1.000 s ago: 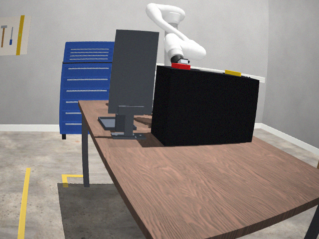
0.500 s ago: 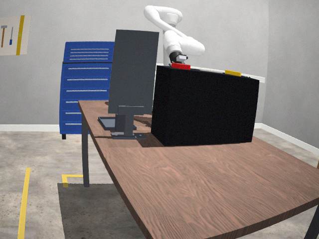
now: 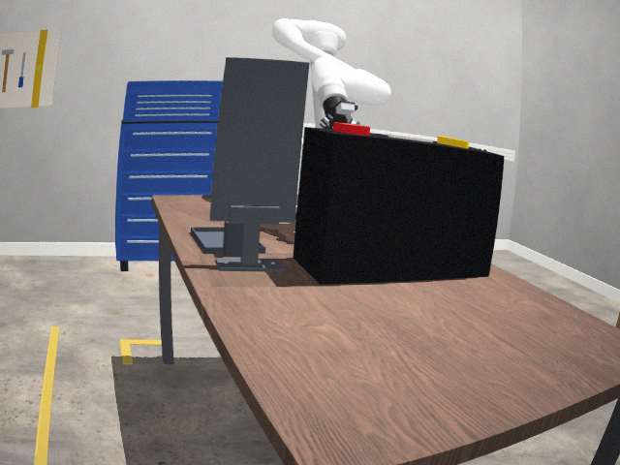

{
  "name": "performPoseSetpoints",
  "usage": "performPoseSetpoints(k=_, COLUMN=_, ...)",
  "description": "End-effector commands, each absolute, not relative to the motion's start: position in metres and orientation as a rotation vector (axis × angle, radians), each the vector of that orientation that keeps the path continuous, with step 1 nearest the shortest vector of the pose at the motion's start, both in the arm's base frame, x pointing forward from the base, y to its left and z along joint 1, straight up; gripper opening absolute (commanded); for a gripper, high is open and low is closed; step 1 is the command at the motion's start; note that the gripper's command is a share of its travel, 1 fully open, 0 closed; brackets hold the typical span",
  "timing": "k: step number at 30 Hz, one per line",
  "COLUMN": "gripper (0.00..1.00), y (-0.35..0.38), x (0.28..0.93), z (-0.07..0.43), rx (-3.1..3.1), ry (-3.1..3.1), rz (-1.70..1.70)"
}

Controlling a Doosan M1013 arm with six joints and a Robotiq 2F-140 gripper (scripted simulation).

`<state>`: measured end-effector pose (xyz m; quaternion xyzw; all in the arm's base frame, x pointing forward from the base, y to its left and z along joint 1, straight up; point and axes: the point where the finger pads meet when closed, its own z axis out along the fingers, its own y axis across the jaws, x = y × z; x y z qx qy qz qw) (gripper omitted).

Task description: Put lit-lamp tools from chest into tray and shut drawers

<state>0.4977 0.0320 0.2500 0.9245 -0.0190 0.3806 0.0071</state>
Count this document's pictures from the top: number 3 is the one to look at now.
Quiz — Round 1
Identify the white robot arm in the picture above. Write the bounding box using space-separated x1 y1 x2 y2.
272 18 390 128

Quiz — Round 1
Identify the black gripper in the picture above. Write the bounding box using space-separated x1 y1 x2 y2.
320 96 360 129

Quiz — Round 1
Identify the yellow rectangular block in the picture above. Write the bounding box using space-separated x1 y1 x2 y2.
437 136 469 148

